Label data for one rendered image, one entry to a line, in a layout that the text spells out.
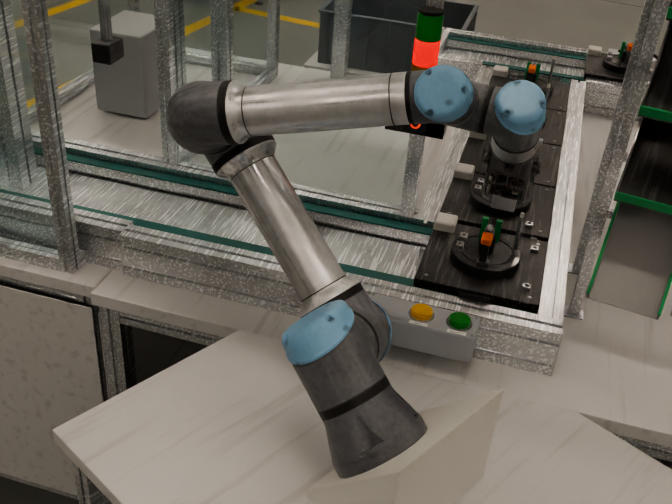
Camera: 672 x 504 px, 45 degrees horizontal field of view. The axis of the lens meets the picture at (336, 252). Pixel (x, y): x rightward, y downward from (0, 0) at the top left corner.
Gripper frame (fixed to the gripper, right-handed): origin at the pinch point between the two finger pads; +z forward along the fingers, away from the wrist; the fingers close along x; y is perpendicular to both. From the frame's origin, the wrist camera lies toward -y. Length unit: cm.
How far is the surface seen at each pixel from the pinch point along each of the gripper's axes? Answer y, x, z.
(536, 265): 10.4, 8.7, 15.4
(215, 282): 31, -52, 8
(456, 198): -5.5, -11.3, 29.1
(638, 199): 2.6, 22.2, -9.0
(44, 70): 8, -83, -25
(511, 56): -93, -12, 110
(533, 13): -331, -22, 433
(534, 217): -4.5, 6.5, 28.0
